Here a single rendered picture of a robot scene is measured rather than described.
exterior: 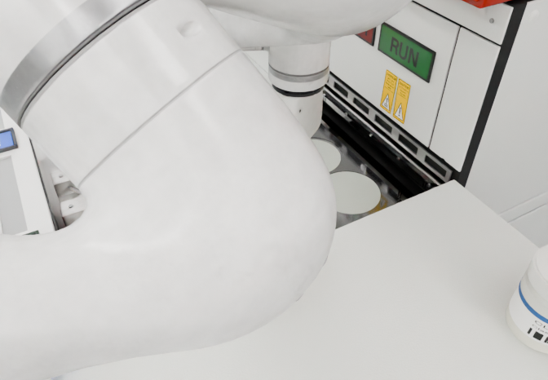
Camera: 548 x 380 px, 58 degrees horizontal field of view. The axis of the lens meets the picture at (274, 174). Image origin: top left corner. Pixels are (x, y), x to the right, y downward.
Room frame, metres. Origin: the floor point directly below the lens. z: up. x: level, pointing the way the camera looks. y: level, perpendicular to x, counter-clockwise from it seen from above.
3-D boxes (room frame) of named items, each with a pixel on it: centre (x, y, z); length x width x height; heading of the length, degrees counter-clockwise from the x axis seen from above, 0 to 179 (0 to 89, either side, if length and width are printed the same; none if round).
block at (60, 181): (0.62, 0.33, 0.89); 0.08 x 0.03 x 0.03; 118
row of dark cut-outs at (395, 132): (0.74, -0.16, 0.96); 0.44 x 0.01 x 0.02; 28
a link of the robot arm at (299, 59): (0.62, -0.03, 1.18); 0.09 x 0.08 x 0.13; 94
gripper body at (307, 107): (0.62, -0.03, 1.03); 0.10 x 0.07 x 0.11; 150
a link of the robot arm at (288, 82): (0.62, -0.04, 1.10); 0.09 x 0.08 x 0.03; 150
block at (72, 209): (0.55, 0.29, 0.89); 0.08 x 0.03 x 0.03; 118
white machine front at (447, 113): (0.90, -0.08, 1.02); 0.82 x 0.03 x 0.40; 28
